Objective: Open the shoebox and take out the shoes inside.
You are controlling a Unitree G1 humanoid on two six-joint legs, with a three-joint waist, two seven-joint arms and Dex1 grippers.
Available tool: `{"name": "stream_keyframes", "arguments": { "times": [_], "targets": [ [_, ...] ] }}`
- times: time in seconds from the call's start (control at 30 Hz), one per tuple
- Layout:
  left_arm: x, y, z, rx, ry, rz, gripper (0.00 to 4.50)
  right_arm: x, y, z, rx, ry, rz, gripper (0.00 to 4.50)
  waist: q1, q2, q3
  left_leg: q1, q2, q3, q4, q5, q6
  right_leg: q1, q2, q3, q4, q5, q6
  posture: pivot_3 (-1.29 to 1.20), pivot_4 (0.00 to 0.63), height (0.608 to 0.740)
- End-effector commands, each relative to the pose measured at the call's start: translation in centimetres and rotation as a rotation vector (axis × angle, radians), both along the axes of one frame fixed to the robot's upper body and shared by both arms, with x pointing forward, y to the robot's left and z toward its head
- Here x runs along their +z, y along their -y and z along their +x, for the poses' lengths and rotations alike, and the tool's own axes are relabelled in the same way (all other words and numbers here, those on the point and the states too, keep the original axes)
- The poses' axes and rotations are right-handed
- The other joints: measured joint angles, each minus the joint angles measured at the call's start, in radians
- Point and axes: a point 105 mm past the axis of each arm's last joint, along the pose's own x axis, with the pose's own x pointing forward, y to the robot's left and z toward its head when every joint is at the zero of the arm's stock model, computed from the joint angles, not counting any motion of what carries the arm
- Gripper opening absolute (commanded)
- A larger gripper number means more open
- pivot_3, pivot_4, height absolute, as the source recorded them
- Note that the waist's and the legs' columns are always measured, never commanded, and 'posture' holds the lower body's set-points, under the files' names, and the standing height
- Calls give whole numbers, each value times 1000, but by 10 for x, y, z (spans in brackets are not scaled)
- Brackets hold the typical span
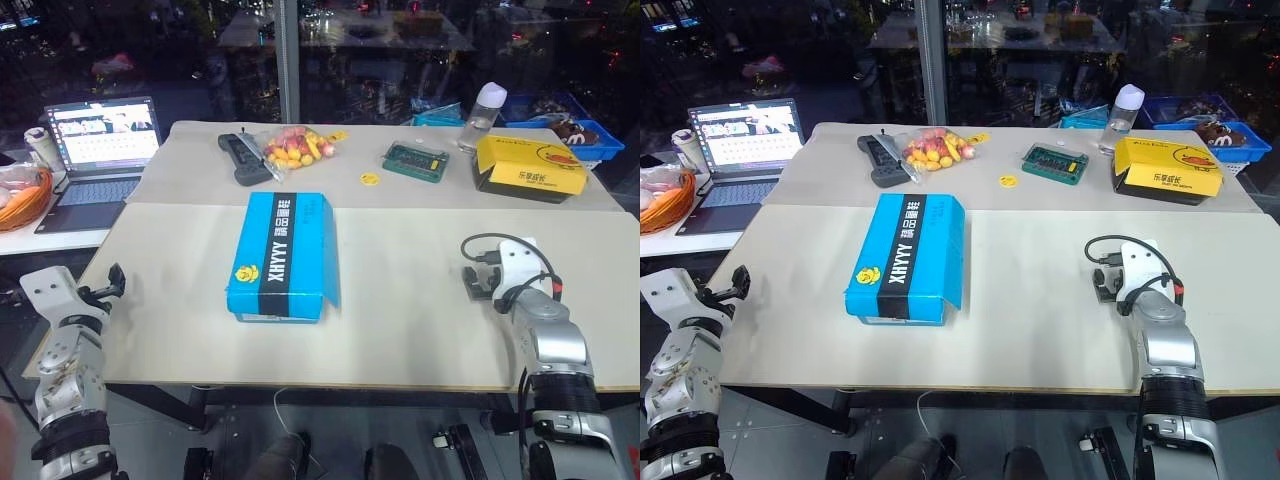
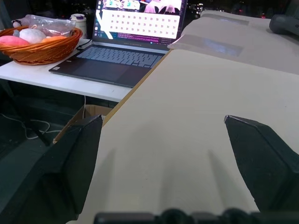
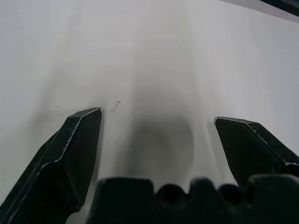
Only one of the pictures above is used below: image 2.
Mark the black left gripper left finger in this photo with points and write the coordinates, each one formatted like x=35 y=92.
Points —
x=60 y=172

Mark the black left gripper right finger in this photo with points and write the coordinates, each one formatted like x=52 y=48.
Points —
x=264 y=161

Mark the brown cardboard box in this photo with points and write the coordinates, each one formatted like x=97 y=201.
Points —
x=90 y=114

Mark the white side table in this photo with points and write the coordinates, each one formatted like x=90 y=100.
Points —
x=56 y=77

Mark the orange wicker basket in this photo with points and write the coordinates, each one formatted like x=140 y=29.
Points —
x=39 y=49

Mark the open grey laptop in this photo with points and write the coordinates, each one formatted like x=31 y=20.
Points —
x=116 y=51

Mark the orange plush toy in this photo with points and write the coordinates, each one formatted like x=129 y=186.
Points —
x=52 y=38

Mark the dark grey object corner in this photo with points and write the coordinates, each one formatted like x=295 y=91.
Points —
x=283 y=24

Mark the pink plush toy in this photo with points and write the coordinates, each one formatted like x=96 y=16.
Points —
x=12 y=41

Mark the clear plastic bag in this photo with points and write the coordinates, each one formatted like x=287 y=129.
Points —
x=50 y=24

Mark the white cup with lid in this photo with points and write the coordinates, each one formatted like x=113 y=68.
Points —
x=79 y=22

